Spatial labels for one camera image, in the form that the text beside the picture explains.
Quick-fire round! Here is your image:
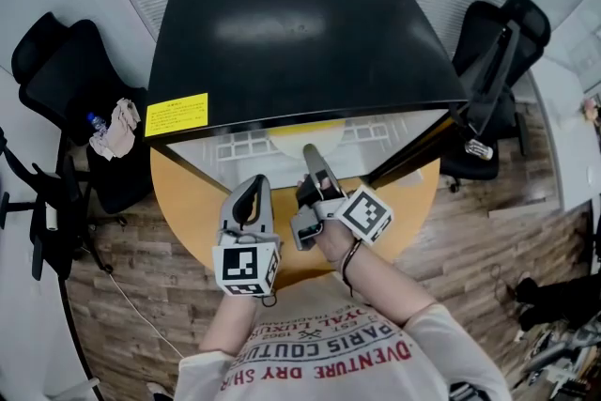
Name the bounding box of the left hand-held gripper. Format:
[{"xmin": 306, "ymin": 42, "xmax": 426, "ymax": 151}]
[{"xmin": 211, "ymin": 176, "xmax": 283, "ymax": 300}]

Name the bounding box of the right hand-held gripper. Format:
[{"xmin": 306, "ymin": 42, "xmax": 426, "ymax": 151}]
[{"xmin": 289, "ymin": 144, "xmax": 393, "ymax": 253}]

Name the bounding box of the black box lid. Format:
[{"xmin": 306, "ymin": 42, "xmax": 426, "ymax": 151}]
[{"xmin": 142, "ymin": 0, "xmax": 523, "ymax": 194}]

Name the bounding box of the person's right forearm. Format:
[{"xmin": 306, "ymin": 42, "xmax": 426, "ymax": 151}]
[{"xmin": 317, "ymin": 220, "xmax": 441, "ymax": 329}]

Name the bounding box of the person's left forearm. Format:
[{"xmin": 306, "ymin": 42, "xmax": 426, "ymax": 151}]
[{"xmin": 198, "ymin": 292, "xmax": 260, "ymax": 357}]

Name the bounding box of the round wooden table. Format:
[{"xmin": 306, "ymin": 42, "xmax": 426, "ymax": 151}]
[{"xmin": 149, "ymin": 139, "xmax": 443, "ymax": 277}]

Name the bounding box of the crumpled beige cloth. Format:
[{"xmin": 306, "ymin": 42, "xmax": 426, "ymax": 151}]
[{"xmin": 88, "ymin": 97, "xmax": 143, "ymax": 162}]

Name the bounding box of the small clear jar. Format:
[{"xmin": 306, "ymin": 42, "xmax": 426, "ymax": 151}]
[{"xmin": 464, "ymin": 137, "xmax": 495, "ymax": 162}]

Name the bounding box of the person's white printed shirt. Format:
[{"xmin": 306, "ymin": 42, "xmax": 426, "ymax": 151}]
[{"xmin": 172, "ymin": 270, "xmax": 514, "ymax": 401}]

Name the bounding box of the clear water bottle blue cap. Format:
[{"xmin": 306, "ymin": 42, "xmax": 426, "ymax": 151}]
[{"xmin": 85, "ymin": 111, "xmax": 112, "ymax": 143}]

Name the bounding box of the black office chair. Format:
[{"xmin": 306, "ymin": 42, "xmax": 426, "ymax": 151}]
[
  {"xmin": 0, "ymin": 125, "xmax": 115, "ymax": 284},
  {"xmin": 439, "ymin": 0, "xmax": 553, "ymax": 194},
  {"xmin": 10, "ymin": 10, "xmax": 157, "ymax": 216}
]

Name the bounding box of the small white roll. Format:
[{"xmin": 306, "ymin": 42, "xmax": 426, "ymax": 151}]
[{"xmin": 43, "ymin": 203, "xmax": 60, "ymax": 233}]

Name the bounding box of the white desk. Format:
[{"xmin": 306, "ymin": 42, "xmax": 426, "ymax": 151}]
[{"xmin": 529, "ymin": 58, "xmax": 601, "ymax": 213}]

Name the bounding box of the black bag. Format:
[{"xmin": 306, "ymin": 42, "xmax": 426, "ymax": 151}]
[{"xmin": 513, "ymin": 268, "xmax": 601, "ymax": 333}]

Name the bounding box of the white vase with flowers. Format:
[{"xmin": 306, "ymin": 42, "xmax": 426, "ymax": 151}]
[{"xmin": 581, "ymin": 94, "xmax": 601, "ymax": 129}]

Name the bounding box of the black cord bracelet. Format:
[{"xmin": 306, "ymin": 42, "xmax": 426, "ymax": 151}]
[{"xmin": 339, "ymin": 238, "xmax": 364, "ymax": 299}]

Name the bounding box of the white floor cable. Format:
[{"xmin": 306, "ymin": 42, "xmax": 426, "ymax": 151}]
[{"xmin": 109, "ymin": 270, "xmax": 185, "ymax": 360}]

